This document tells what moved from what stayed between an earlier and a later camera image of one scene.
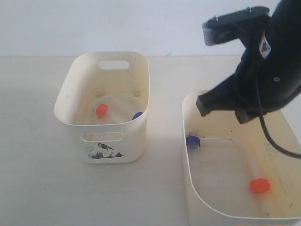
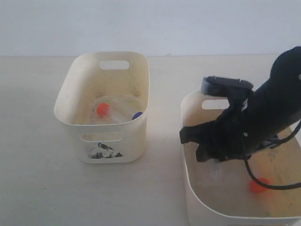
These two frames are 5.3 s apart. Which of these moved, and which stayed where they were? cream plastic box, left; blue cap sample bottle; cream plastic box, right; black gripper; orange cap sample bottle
Moved: blue cap sample bottle; black gripper
Stayed: cream plastic box, left; cream plastic box, right; orange cap sample bottle
